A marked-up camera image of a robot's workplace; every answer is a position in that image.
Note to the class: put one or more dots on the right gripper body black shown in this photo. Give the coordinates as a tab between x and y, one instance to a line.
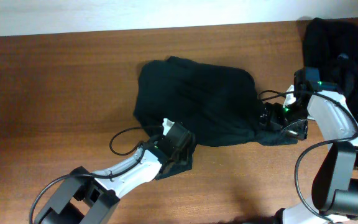
289	124

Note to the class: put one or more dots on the pile of black clothes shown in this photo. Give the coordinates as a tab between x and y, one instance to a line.
332	47

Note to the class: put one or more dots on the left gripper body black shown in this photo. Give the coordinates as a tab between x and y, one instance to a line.
184	144

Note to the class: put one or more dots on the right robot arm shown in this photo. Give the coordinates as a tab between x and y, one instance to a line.
334	192

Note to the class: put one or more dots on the black t-shirt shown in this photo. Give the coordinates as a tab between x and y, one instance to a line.
218	104

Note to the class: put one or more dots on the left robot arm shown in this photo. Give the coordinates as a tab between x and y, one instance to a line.
83	197

